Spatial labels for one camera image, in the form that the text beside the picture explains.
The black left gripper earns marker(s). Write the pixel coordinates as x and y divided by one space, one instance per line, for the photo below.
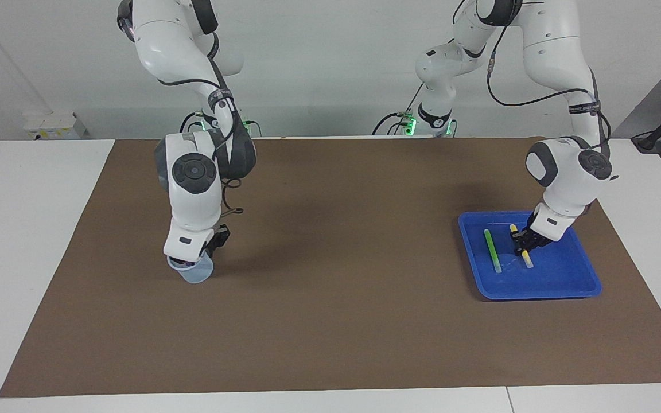
534 235

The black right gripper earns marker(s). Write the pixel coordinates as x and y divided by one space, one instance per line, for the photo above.
218 238

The yellow pen white cap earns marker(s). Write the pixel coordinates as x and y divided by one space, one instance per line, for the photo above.
529 261

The green pen white cap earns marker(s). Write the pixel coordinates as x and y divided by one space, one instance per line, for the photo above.
492 249

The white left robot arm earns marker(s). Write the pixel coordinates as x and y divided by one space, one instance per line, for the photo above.
560 51

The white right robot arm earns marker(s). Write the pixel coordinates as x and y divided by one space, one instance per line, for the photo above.
193 201

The blue plastic tray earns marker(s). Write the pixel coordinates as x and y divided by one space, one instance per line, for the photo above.
560 269

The clear plastic cup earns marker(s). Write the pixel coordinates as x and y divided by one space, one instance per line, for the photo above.
195 275

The brown table mat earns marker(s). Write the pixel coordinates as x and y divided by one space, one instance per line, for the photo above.
330 321

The white wall box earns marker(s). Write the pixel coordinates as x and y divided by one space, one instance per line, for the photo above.
55 126

